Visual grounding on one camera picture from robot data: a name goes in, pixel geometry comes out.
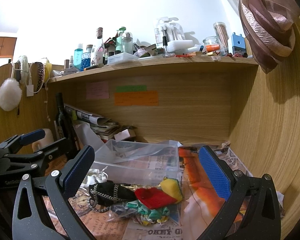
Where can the blue pencil sharpener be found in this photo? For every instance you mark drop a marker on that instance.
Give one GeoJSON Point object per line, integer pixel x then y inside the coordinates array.
{"type": "Point", "coordinates": [238, 44]}

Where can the green knitted cloth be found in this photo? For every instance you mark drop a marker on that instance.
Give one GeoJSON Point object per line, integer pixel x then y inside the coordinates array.
{"type": "Point", "coordinates": [151, 214]}

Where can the clear plastic storage bin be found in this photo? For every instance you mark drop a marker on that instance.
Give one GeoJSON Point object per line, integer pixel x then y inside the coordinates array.
{"type": "Point", "coordinates": [139, 162]}

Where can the clear glass jar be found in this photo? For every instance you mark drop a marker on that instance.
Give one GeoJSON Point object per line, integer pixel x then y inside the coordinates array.
{"type": "Point", "coordinates": [213, 44]}

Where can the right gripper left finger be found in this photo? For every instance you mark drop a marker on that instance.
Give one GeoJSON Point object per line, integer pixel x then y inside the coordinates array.
{"type": "Point", "coordinates": [30, 217]}

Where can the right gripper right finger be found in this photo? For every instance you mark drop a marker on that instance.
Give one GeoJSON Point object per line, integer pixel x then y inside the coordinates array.
{"type": "Point", "coordinates": [262, 218]}

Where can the blue liquid bottle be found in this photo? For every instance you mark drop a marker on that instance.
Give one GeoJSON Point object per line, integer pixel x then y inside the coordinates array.
{"type": "Point", "coordinates": [77, 58]}

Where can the yellow green sponge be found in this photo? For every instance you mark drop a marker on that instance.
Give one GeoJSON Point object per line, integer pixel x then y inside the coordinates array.
{"type": "Point", "coordinates": [171, 187]}

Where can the white plastic container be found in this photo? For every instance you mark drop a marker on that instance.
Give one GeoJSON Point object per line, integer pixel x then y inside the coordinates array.
{"type": "Point", "coordinates": [121, 58]}

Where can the small cardboard box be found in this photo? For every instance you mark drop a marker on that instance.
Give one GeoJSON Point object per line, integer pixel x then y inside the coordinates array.
{"type": "Point", "coordinates": [125, 134]}

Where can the orange sticky note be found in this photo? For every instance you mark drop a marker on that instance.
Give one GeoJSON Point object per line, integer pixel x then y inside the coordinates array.
{"type": "Point", "coordinates": [143, 98]}

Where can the pink sticky note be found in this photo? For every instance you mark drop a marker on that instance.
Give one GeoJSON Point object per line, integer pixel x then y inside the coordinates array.
{"type": "Point", "coordinates": [97, 90]}

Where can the pink fabric hat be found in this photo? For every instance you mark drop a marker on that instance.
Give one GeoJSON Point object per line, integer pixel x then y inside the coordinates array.
{"type": "Point", "coordinates": [268, 26]}

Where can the beaded headband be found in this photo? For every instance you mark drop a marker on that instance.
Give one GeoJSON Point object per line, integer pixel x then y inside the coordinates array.
{"type": "Point", "coordinates": [41, 75]}

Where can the black pouch with chain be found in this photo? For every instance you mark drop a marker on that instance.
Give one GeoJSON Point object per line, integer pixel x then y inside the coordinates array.
{"type": "Point", "coordinates": [104, 195]}

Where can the white plastic jug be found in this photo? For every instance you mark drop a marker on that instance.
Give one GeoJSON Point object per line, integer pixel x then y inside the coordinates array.
{"type": "Point", "coordinates": [48, 139]}

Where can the dark glass bottle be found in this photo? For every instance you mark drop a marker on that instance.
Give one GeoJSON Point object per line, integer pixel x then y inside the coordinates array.
{"type": "Point", "coordinates": [63, 121]}

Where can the green sticky note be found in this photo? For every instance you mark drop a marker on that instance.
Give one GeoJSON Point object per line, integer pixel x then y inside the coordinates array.
{"type": "Point", "coordinates": [131, 88]}

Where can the tall glitter tube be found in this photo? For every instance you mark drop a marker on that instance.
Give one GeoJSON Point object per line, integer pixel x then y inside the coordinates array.
{"type": "Point", "coordinates": [221, 32]}

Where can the white fluffy pompom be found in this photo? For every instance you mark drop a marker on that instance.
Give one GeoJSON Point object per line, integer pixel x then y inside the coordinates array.
{"type": "Point", "coordinates": [10, 94]}

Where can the red velvet pouch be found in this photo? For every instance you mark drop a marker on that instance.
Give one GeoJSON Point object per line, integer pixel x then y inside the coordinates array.
{"type": "Point", "coordinates": [154, 198]}

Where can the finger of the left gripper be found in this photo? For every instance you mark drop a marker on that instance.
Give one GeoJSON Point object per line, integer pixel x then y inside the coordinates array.
{"type": "Point", "coordinates": [46, 154]}
{"type": "Point", "coordinates": [16, 142]}

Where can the stack of newspapers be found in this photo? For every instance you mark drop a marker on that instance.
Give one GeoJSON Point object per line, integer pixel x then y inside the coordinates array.
{"type": "Point", "coordinates": [104, 127]}

